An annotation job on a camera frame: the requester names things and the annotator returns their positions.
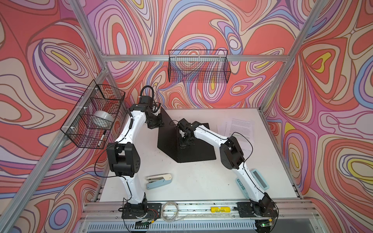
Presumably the black file folder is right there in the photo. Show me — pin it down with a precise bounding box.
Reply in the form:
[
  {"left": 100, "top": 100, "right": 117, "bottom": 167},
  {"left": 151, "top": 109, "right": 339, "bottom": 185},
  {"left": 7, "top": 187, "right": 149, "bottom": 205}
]
[{"left": 157, "top": 108, "right": 216, "bottom": 163}]

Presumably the green highlighted printed paper sheet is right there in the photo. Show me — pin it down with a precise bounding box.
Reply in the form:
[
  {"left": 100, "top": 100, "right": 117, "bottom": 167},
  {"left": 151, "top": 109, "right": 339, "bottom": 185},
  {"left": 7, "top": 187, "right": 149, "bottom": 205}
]
[{"left": 226, "top": 118, "right": 254, "bottom": 143}]

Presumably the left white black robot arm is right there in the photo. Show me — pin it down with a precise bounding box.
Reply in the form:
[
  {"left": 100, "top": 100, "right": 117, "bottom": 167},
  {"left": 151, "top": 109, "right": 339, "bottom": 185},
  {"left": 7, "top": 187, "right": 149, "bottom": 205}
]
[{"left": 106, "top": 104, "right": 163, "bottom": 218}]

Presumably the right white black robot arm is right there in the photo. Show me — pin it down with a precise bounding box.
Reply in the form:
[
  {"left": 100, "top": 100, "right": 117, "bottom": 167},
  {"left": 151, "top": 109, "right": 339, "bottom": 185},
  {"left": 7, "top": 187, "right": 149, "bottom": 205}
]
[{"left": 177, "top": 118, "right": 279, "bottom": 218}]

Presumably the white tape roll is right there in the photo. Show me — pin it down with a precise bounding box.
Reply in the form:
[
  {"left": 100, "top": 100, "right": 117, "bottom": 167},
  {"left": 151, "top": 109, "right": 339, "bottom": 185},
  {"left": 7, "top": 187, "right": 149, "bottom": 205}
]
[{"left": 93, "top": 110, "right": 114, "bottom": 122}]

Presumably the black marker pen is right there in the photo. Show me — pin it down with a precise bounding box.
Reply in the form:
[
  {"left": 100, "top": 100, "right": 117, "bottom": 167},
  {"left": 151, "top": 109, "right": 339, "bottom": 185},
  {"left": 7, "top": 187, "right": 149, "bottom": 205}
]
[{"left": 97, "top": 130, "right": 106, "bottom": 148}]

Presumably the blue white stapler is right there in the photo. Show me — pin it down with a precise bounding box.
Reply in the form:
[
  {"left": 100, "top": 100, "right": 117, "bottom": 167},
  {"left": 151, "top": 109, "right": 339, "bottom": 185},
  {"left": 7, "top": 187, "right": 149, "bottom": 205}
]
[{"left": 146, "top": 173, "right": 173, "bottom": 190}]

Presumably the yellow label tag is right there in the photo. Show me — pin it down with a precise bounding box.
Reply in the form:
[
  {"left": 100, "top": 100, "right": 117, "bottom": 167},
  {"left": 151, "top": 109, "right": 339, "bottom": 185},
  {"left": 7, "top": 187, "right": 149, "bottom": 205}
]
[{"left": 210, "top": 206, "right": 231, "bottom": 213}]

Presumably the teal calculator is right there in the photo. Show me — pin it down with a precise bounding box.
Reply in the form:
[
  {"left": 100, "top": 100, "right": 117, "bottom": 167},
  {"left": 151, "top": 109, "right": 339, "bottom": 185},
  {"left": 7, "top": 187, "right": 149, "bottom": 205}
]
[{"left": 233, "top": 168, "right": 266, "bottom": 202}]

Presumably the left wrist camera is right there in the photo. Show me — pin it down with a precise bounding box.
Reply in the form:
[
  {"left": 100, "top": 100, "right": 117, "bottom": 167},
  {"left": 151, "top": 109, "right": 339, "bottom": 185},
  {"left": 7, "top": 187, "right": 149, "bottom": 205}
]
[{"left": 139, "top": 85, "right": 161, "bottom": 113}]

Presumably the left black wire basket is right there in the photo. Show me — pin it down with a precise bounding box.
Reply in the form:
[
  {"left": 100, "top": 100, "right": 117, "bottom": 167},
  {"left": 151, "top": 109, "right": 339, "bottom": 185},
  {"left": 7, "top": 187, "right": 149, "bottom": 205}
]
[{"left": 60, "top": 81, "right": 125, "bottom": 149}]

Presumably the black wire basket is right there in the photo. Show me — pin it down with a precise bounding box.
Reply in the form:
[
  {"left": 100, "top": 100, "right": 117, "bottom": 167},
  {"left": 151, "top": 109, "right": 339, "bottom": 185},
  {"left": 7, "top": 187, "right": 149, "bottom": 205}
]
[
  {"left": 60, "top": 81, "right": 125, "bottom": 149},
  {"left": 168, "top": 49, "right": 231, "bottom": 83}
]

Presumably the back black wire basket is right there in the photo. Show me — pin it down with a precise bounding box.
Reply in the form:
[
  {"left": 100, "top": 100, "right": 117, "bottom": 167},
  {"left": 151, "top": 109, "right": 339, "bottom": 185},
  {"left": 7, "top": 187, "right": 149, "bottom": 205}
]
[{"left": 168, "top": 49, "right": 231, "bottom": 83}]

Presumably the coiled clear cable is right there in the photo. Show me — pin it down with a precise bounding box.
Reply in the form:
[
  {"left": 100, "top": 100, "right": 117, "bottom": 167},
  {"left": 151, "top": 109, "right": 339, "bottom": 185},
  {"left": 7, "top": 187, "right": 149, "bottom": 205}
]
[{"left": 161, "top": 201, "right": 179, "bottom": 222}]

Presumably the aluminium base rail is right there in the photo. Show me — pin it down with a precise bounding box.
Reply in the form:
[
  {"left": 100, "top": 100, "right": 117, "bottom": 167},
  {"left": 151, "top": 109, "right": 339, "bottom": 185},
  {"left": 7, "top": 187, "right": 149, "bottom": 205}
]
[{"left": 81, "top": 199, "right": 320, "bottom": 221}]

